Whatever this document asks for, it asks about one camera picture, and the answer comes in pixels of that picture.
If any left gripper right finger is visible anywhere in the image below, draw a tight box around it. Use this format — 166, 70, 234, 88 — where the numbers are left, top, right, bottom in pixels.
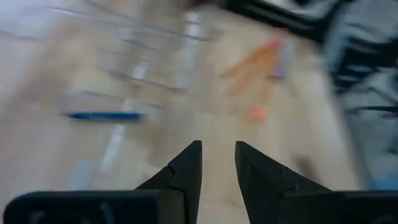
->
234, 140, 398, 224

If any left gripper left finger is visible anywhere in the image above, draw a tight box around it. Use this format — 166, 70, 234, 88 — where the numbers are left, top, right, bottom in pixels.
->
2, 139, 203, 224

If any dark blue pen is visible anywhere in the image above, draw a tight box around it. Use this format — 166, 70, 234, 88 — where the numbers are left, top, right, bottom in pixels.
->
66, 111, 146, 121

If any grey purple pen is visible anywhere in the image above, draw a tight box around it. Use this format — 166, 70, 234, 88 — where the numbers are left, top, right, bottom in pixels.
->
269, 39, 295, 80

